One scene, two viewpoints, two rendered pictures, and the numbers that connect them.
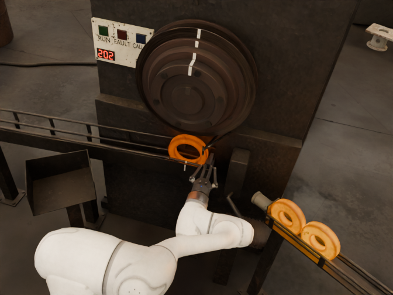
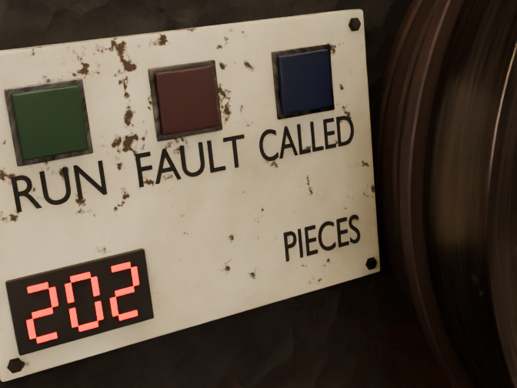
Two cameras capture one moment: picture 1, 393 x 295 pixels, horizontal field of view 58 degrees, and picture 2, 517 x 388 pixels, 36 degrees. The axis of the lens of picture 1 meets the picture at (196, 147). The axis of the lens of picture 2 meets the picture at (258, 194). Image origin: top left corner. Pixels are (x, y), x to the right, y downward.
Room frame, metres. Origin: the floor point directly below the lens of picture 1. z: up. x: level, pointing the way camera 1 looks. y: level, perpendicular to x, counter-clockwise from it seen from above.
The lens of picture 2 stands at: (0.93, 0.59, 1.25)
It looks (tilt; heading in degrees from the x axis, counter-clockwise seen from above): 14 degrees down; 324
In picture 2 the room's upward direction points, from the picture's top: 6 degrees counter-clockwise
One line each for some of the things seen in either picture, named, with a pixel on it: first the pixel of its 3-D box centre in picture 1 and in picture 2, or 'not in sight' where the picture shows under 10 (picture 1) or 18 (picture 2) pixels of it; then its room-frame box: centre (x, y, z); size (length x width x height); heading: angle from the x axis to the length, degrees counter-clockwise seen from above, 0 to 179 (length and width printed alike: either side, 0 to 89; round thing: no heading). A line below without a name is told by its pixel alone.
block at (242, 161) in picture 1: (236, 172); not in sight; (1.14, -0.20, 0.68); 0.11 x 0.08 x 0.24; 170
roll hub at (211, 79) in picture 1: (188, 97); not in sight; (1.07, 0.05, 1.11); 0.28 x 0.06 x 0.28; 80
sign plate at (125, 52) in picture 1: (123, 45); (190, 180); (1.33, 0.35, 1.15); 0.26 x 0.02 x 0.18; 80
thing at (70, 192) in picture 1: (71, 220); not in sight; (0.98, 0.57, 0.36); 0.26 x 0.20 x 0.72; 115
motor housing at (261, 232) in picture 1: (235, 253); not in sight; (0.98, -0.27, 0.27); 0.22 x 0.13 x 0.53; 80
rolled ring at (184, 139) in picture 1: (188, 151); not in sight; (1.17, 0.03, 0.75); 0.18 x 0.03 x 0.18; 81
